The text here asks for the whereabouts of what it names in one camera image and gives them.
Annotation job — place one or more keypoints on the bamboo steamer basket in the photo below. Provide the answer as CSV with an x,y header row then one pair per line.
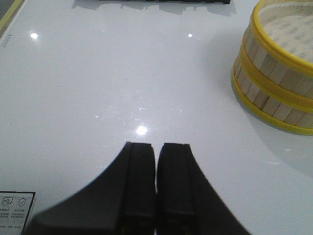
x,y
283,68
270,102

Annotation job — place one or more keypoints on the white steamer liner left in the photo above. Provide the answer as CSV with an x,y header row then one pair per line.
x,y
294,34

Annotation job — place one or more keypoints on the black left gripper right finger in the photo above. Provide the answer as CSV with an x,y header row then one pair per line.
x,y
187,204

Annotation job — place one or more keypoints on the black bowl rack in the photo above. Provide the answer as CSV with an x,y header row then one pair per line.
x,y
196,1

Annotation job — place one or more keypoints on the white label sticker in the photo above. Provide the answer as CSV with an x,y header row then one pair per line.
x,y
15,208

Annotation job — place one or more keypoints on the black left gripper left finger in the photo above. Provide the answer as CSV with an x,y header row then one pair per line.
x,y
120,201

